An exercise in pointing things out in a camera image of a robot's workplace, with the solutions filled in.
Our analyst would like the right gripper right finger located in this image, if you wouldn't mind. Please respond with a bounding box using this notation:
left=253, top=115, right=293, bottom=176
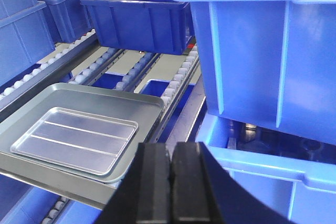
left=172, top=142, right=290, bottom=223

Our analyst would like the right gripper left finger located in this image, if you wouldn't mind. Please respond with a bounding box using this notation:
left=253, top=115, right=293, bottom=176
left=96, top=143, right=171, bottom=223

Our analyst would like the silver ribbed metal tray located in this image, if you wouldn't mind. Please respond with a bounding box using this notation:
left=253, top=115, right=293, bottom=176
left=10, top=107, right=138, bottom=176

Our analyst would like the large grey metal tray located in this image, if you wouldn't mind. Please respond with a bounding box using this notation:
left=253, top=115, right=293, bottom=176
left=1, top=83, right=164, bottom=183

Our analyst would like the light blue crate lower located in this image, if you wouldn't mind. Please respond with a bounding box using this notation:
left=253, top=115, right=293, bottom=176
left=196, top=114, right=335, bottom=223

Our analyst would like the light blue crate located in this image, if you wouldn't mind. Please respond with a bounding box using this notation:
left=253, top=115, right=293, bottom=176
left=196, top=114, right=335, bottom=223
left=175, top=0, right=335, bottom=144

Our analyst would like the light blue crate near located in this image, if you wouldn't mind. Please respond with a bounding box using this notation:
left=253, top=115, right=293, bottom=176
left=175, top=0, right=335, bottom=144

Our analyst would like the dark blue open crate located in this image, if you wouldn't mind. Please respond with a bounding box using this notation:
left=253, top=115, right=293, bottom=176
left=80, top=0, right=194, bottom=55

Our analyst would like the blue crate upper right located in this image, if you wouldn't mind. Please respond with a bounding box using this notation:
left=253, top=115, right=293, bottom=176
left=1, top=0, right=55, bottom=85

